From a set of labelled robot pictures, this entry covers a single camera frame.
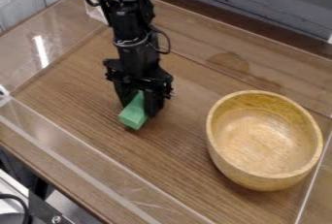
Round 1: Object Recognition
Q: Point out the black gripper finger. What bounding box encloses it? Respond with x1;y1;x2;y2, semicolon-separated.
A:
114;80;138;107
145;89;165;117

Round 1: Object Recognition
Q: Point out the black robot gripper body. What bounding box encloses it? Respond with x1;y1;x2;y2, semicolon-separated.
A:
104;39;173;99

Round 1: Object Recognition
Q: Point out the green rectangular block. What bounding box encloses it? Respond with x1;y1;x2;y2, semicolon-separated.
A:
118;91;148;130

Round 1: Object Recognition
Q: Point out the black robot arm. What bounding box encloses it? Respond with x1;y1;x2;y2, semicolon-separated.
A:
85;0;173;117

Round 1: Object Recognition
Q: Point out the brown wooden bowl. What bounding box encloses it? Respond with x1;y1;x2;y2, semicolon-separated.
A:
207;90;324;191

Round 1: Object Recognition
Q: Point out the clear acrylic corner bracket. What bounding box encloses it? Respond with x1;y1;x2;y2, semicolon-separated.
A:
85;0;108;24

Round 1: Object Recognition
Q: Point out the clear acrylic tray wall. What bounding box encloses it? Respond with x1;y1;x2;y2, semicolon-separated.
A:
0;85;215;224

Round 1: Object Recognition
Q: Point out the black metal table bracket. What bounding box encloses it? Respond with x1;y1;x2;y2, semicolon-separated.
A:
29;188;84;224

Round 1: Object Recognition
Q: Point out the black cable under table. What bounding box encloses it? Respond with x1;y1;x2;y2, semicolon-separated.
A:
0;193;31;224

